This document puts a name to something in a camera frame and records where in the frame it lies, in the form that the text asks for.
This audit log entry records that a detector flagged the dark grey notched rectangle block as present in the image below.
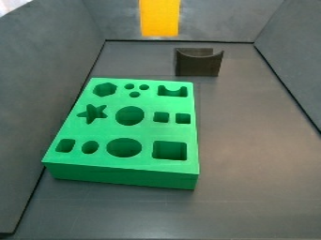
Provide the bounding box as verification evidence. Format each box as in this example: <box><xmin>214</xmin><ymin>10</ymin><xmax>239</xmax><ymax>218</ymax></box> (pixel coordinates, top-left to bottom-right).
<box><xmin>174</xmin><ymin>48</ymin><xmax>224</xmax><ymax>77</ymax></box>

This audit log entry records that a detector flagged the green foam shape-sorting board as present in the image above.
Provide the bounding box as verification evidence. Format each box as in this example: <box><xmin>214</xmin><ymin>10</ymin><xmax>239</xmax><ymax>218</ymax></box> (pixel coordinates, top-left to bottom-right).
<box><xmin>43</xmin><ymin>78</ymin><xmax>199</xmax><ymax>189</ymax></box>

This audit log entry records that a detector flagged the yellow vertical panel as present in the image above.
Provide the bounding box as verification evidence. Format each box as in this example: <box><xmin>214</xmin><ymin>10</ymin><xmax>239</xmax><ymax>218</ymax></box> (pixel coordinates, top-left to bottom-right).
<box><xmin>139</xmin><ymin>0</ymin><xmax>180</xmax><ymax>38</ymax></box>

